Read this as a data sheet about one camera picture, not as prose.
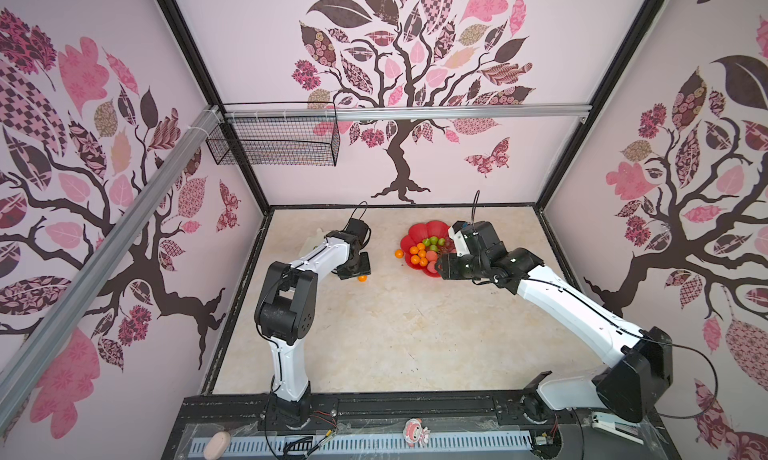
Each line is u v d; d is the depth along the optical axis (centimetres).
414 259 100
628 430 70
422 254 103
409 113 95
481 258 59
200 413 75
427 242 106
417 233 109
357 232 79
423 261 100
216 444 67
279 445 70
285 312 51
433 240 106
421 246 105
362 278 98
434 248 104
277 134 95
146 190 64
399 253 103
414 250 103
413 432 68
